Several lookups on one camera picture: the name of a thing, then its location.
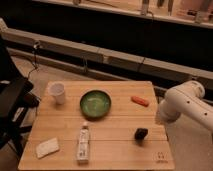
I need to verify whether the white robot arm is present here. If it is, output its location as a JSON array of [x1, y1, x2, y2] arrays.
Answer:
[[156, 81, 213, 133]]

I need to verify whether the black eraser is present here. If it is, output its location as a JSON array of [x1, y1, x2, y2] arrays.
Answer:
[[134, 128, 148, 140]]

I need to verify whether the green bowl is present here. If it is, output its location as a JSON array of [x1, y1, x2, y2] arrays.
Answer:
[[80, 90, 111, 119]]

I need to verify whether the orange carrot toy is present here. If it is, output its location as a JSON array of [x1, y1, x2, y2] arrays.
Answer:
[[131, 96, 149, 107]]

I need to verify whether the white paper cup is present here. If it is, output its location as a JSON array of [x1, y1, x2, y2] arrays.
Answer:
[[48, 83, 66, 105]]

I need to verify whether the white glue tube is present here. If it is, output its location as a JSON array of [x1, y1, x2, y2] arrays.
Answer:
[[77, 122, 90, 164]]

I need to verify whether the white folded cloth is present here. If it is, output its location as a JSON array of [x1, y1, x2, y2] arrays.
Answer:
[[36, 138, 59, 159]]

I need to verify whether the black chair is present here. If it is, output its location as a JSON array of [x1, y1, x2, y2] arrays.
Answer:
[[0, 36, 39, 157]]

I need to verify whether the black hanging cable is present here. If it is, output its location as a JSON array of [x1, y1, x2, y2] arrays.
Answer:
[[27, 40, 42, 80]]

